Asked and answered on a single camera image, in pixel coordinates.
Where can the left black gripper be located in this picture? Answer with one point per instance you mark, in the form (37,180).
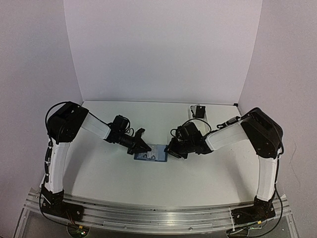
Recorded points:
(135,148)

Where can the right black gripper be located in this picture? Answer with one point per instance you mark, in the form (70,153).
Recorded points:
(172,149)

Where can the silver credit card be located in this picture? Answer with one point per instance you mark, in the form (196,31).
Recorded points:
(158,149)
(146,156)

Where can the blue card holder wallet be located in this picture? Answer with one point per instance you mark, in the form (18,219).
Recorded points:
(160,159)

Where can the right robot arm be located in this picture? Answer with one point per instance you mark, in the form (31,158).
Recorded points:
(256,127)

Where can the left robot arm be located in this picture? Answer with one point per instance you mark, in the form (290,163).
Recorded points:
(64,120)

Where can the black credit card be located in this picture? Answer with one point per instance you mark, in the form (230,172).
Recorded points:
(200,112)

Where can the white plastic tray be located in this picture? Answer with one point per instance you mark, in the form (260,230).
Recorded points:
(202,124)

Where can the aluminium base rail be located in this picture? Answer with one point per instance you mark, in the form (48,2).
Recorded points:
(154,220)

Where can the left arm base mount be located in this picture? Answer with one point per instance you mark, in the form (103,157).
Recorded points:
(54,205)

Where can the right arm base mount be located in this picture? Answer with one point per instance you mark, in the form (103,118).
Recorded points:
(259,211)

